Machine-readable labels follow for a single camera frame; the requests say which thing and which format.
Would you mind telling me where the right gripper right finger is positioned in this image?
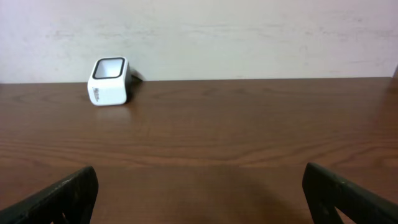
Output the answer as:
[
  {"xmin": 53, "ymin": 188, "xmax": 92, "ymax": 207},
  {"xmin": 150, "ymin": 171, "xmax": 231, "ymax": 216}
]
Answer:
[{"xmin": 302, "ymin": 162, "xmax": 397, "ymax": 224}]

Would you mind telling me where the white barcode scanner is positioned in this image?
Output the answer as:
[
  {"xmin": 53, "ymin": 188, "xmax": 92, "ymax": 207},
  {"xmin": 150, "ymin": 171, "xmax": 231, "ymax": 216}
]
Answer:
[{"xmin": 87, "ymin": 57, "xmax": 132, "ymax": 106}]

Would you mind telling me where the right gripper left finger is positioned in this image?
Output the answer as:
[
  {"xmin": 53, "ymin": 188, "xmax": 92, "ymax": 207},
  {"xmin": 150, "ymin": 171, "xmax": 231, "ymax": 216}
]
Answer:
[{"xmin": 1, "ymin": 166, "xmax": 99, "ymax": 224}]

